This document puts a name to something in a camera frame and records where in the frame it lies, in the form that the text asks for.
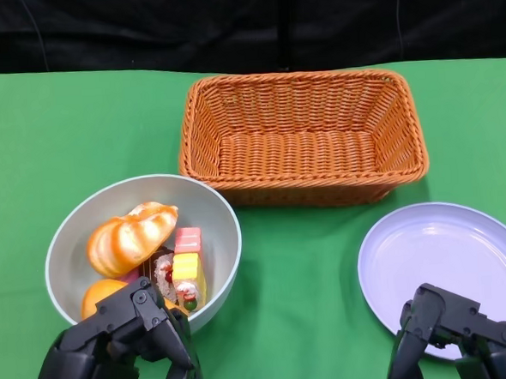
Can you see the lavender plate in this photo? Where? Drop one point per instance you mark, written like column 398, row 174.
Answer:
column 445, row 246

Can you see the chocolate brown cake slice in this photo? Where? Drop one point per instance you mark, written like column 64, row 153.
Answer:
column 161, row 272

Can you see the black backdrop curtain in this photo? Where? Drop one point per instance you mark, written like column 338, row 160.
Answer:
column 140, row 29

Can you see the oval orange bread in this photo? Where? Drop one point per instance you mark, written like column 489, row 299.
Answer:
column 98, row 295

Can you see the green table cloth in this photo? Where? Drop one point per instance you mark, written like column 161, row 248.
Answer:
column 60, row 132

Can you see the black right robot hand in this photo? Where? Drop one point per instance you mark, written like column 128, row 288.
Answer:
column 440, row 307

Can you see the salmon pink cake slice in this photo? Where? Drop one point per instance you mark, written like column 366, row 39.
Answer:
column 187, row 241

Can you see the magenta pink cake slice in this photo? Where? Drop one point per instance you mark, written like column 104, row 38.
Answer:
column 128, row 276

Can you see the yellow cake slice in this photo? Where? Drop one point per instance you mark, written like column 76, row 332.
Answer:
column 189, row 270

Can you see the white-striped orange bread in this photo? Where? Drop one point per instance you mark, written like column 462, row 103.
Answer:
column 127, row 240

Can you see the orange wicker basket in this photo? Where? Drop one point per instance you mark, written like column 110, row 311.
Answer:
column 302, row 156

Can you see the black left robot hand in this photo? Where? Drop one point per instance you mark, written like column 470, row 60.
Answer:
column 115, row 318

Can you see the pale green bowl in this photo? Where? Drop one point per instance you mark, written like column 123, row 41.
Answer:
column 202, row 209

